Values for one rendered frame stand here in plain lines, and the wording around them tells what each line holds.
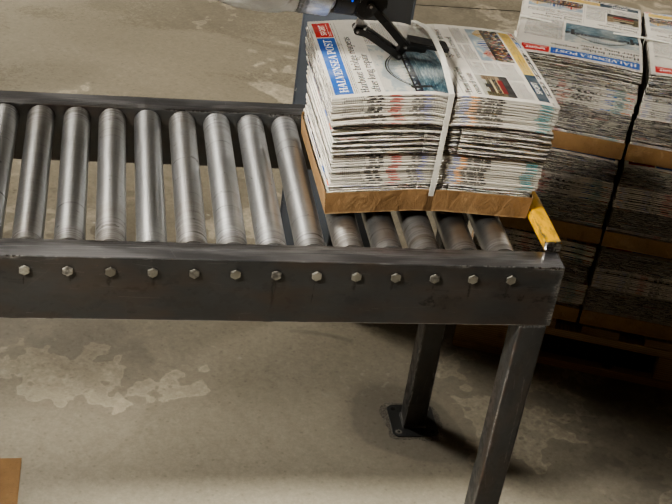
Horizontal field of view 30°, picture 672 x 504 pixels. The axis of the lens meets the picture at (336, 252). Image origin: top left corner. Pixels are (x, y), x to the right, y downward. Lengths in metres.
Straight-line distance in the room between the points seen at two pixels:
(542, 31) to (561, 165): 0.31
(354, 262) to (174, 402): 1.02
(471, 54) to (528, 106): 0.17
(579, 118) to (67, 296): 1.34
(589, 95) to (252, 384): 1.02
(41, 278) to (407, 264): 0.58
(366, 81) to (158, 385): 1.16
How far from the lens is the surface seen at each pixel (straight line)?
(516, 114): 2.09
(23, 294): 2.01
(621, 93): 2.85
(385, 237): 2.09
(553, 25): 2.97
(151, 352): 3.07
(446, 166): 2.12
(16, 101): 2.41
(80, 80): 4.29
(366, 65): 2.10
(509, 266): 2.07
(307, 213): 2.12
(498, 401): 2.26
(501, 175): 2.15
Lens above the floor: 1.91
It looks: 33 degrees down
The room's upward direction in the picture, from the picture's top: 8 degrees clockwise
